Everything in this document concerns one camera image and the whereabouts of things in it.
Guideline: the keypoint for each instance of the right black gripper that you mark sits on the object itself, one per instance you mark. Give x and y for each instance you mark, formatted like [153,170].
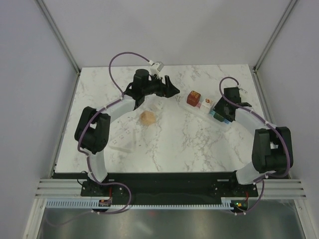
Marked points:
[219,107]

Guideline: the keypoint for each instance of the white cable duct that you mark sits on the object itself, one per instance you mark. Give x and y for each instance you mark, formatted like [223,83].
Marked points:
[99,204]

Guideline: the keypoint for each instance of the white cube socket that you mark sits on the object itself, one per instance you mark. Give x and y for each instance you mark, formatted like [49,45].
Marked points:
[157,106]

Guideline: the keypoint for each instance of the green cube plug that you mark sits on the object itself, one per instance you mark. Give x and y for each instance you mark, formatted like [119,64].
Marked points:
[218,117]

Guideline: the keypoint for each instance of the aluminium frame rail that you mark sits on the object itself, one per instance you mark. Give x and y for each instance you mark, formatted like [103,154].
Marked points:
[275,189]

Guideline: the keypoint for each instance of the white cube plug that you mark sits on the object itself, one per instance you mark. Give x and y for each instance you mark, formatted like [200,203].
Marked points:
[206,105]

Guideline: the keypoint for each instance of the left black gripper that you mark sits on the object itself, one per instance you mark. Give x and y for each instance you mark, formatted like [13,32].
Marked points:
[167,90]

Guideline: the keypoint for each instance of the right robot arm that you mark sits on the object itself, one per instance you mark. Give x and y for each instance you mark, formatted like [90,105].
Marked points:
[272,153]

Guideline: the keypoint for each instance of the red cube plug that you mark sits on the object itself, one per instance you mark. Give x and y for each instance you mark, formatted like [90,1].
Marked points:
[193,98]

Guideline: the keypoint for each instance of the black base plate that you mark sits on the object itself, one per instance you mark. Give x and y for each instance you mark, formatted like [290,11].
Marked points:
[191,187]

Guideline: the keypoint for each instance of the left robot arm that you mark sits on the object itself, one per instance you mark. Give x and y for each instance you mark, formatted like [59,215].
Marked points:
[92,131]

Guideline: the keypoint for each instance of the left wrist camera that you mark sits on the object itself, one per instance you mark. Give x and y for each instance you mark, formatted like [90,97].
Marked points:
[157,66]

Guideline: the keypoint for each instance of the beige cube plug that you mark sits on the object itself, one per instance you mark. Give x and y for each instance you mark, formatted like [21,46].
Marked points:
[147,118]

